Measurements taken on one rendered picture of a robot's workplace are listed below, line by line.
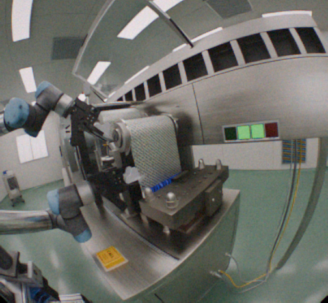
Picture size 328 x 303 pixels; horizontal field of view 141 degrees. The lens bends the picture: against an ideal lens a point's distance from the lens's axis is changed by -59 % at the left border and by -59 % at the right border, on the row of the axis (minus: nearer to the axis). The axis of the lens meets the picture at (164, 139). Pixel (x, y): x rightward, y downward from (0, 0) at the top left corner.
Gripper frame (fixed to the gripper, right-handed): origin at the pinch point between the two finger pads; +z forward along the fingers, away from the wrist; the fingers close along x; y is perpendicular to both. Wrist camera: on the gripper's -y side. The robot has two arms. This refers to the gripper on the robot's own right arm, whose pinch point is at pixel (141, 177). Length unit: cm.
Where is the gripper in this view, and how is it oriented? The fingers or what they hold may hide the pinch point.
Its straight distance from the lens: 54.1
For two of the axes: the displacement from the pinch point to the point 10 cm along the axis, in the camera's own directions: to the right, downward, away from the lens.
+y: -1.8, -9.8, -0.9
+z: 7.1, -1.9, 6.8
